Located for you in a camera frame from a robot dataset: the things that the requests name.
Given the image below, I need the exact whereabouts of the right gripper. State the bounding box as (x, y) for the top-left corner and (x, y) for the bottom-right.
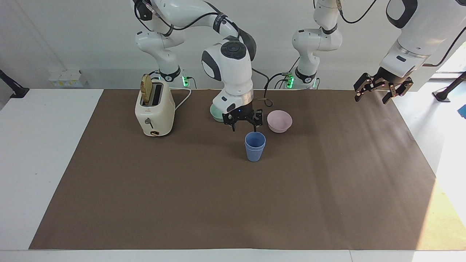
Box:
(222, 103), (264, 132)

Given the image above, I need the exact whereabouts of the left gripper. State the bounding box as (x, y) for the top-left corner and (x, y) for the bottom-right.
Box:
(354, 67), (414, 105)

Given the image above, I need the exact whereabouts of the blue cup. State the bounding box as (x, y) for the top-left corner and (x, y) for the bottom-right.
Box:
(246, 144), (265, 163)
(245, 131), (266, 150)

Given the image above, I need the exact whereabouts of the green bowl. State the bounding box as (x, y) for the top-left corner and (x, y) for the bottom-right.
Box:
(210, 103), (229, 123)

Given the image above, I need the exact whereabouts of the pink bowl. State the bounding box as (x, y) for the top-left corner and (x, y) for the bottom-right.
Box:
(267, 110), (293, 134)

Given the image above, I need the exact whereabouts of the black stand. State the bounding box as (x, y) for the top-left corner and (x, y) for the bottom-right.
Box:
(432, 71), (466, 103)
(0, 69), (30, 99)

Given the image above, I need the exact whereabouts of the cream toaster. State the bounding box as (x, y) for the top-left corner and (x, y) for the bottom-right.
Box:
(135, 81), (176, 138)

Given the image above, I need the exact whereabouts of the toast slice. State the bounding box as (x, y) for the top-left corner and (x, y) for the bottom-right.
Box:
(141, 74), (153, 104)

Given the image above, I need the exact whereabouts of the black cable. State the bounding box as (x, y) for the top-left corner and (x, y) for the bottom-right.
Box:
(133, 0), (241, 41)
(335, 0), (379, 25)
(422, 26), (466, 68)
(251, 68), (288, 108)

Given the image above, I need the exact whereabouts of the white toaster cable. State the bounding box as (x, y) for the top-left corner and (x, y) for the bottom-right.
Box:
(170, 88), (192, 110)

